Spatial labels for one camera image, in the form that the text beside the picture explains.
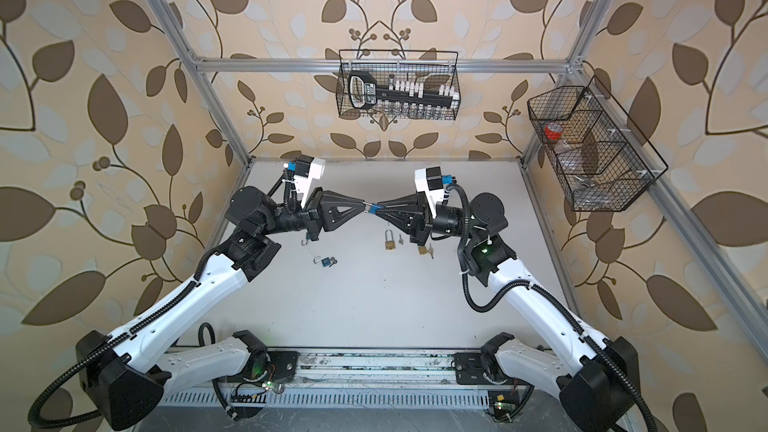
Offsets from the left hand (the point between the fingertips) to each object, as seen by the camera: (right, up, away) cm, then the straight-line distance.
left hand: (363, 212), depth 53 cm
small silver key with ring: (+8, -13, +45) cm, 48 cm away
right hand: (+3, 0, +3) cm, 4 cm away
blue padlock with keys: (-16, -19, +40) cm, 47 cm away
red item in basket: (+52, +22, +33) cm, 66 cm away
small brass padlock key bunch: (+18, -16, +43) cm, 49 cm away
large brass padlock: (+4, -14, +43) cm, 45 cm away
